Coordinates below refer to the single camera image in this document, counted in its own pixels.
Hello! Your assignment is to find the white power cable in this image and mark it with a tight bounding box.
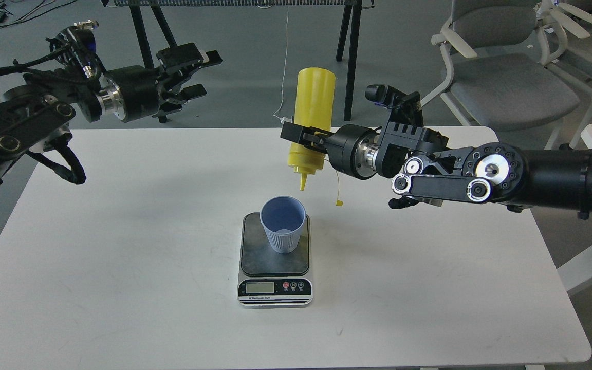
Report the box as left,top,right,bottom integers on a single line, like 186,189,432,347
273,5,293,128

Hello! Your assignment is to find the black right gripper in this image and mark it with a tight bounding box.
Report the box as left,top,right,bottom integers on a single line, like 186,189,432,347
280,122,378,180

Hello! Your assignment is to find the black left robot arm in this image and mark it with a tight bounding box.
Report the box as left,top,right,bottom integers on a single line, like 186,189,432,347
0,21,223,185

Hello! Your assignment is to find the blue plastic cup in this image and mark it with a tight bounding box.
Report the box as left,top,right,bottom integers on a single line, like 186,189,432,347
260,196,306,254

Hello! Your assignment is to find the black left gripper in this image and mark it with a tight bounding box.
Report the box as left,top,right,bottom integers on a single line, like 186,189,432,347
102,44,223,123

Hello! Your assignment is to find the black-legged background table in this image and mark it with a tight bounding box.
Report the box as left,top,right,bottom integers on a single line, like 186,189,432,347
97,1,373,127

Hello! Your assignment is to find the digital kitchen scale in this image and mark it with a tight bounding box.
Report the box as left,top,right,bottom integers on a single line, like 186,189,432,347
237,212,314,308

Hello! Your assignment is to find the grey office chair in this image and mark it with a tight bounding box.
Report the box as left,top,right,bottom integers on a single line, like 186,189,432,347
421,1,580,150
535,1,592,80

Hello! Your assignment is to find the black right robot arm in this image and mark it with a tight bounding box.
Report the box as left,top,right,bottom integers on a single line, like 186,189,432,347
281,85,592,219

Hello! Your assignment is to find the yellow squeeze bottle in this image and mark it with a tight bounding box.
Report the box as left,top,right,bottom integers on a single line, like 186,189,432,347
287,67,336,191

